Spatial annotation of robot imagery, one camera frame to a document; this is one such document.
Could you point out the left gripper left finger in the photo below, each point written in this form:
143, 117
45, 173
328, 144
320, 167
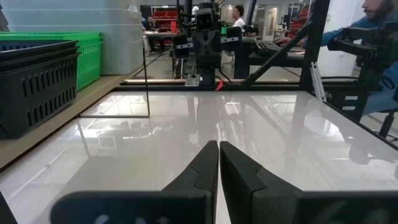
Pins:
199, 186

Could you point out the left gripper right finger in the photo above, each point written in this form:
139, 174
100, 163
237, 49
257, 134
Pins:
242, 193

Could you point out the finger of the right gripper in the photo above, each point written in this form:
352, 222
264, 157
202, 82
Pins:
203, 43
210, 43

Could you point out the white plastic basket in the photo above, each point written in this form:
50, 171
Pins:
121, 53
77, 17
62, 4

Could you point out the green plastic basket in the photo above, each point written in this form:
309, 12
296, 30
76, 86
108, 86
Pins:
46, 34
90, 65
88, 40

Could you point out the black plastic basket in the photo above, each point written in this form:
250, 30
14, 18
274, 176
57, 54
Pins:
46, 43
37, 93
62, 50

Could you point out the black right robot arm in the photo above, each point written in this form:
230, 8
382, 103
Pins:
207, 76

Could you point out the wooden shelf with black legs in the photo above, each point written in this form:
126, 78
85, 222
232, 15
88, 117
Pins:
96, 93

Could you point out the small red clip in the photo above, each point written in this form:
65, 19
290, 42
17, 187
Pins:
219, 85

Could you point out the person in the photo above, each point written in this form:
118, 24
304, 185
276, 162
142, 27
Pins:
377, 99
239, 21

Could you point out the red storage bins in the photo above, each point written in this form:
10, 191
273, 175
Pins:
164, 15

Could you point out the black keyboard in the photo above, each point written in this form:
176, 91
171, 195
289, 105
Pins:
267, 48

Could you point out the black desk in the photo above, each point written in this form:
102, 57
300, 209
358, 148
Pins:
273, 60

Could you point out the white glossy table sheet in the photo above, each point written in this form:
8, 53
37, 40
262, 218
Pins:
248, 124

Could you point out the black box with white labels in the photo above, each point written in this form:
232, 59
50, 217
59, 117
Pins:
337, 102

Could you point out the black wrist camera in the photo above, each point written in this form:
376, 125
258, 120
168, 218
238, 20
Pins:
204, 20

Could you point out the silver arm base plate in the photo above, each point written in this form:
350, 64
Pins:
192, 81

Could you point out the black aluminium table frame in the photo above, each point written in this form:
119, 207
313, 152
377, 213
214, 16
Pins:
312, 53

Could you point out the silver metal bracket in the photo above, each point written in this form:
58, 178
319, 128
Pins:
317, 82

